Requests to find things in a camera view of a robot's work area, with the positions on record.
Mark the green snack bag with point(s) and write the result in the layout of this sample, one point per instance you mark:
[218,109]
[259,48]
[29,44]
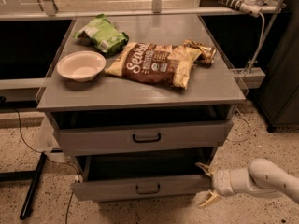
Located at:
[106,38]

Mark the grey drawer cabinet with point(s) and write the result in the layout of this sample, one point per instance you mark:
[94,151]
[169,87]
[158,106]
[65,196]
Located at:
[215,85]

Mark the brown Sensible chips bag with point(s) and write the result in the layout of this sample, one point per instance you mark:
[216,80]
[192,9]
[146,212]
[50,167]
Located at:
[155,64]

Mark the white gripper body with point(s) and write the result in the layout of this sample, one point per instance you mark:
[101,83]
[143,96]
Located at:
[221,181]

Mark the grey top drawer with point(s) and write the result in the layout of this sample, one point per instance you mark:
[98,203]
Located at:
[125,130]

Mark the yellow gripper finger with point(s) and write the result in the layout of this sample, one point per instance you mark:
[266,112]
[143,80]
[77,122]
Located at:
[211,198]
[206,168]

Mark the dark grey side cabinet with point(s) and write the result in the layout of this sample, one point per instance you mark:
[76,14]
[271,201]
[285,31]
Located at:
[278,96]

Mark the grey drawer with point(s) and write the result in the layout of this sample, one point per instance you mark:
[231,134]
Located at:
[140,175]
[125,130]

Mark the black metal floor stand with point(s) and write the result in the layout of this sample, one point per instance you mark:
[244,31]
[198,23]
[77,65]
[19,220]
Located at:
[33,176]

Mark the white paper bowl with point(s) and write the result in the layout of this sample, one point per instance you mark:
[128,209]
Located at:
[81,66]

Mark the white power strip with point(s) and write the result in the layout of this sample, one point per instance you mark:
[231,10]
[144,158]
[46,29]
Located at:
[245,6]

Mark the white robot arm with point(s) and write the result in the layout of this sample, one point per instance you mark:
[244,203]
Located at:
[261,178]

